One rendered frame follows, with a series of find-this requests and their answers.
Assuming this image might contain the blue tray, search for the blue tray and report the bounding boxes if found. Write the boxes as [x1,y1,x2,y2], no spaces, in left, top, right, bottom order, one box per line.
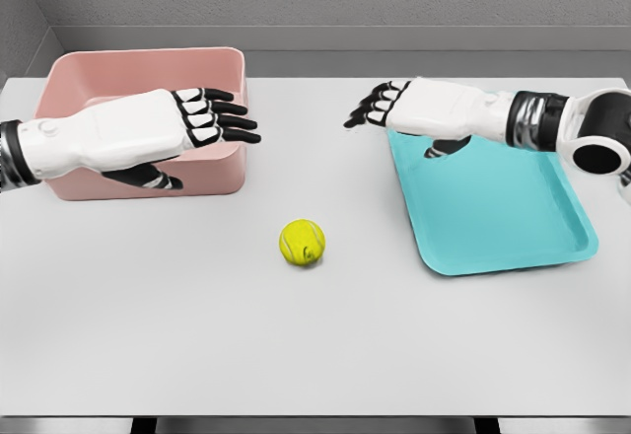
[386,86,600,277]

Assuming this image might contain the yellow tennis ball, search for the yellow tennis ball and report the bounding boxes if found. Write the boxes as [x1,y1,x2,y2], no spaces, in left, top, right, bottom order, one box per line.
[278,218,326,268]

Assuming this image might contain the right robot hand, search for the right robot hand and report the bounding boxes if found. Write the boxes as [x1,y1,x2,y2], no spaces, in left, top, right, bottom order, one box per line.
[342,77,477,160]

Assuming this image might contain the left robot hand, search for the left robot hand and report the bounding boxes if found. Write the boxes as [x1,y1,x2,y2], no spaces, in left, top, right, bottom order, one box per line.
[80,87,262,191]

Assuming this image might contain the pink basket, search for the pink basket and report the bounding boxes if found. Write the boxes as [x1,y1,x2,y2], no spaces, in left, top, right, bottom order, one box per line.
[33,46,248,202]

